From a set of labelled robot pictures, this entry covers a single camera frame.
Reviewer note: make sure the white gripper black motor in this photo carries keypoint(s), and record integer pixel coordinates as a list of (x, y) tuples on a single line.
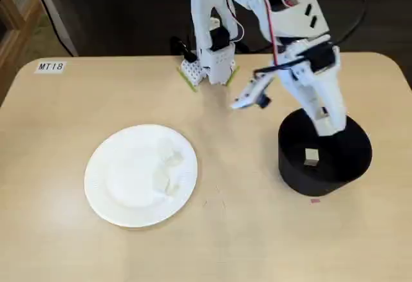
[(317, 91)]

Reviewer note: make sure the white robot arm with base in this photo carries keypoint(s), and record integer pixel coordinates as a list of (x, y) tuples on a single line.
[(201, 11)]

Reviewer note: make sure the black round pot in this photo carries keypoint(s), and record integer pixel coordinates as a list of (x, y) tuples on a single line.
[(322, 182)]

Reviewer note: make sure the white round plate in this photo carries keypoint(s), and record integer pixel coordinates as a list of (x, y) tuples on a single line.
[(128, 198)]

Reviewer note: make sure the green tape strip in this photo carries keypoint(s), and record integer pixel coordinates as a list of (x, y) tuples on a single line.
[(232, 76), (188, 80)]

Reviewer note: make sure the small pink sticker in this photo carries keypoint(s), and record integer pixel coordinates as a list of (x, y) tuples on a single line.
[(315, 201)]

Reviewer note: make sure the black plug connector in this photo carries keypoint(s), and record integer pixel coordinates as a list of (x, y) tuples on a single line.
[(181, 48)]

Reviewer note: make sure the white MT18 label sticker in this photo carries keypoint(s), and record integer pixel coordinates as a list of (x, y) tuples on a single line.
[(50, 66)]

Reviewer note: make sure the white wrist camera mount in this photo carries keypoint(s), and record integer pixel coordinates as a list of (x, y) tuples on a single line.
[(251, 97)]

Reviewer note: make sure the grey metal post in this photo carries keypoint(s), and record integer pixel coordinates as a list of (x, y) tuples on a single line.
[(54, 15)]

